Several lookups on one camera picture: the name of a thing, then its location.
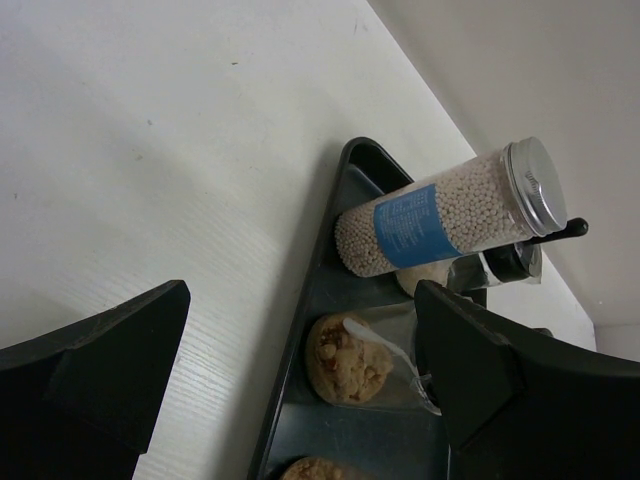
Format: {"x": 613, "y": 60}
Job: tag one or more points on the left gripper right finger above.
{"x": 518, "y": 404}

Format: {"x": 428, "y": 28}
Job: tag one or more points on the black rectangular plastic tray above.
{"x": 399, "y": 444}

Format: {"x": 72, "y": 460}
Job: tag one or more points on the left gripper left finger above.
{"x": 82, "y": 401}

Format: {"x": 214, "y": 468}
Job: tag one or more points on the pink cap spice bottle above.
{"x": 319, "y": 468}

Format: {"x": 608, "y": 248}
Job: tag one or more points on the black round cap spice bottle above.
{"x": 368, "y": 359}

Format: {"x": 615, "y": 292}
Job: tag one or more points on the silver lid blue label jar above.
{"x": 510, "y": 195}

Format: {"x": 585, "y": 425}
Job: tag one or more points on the black knob cap spice bottle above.
{"x": 519, "y": 262}

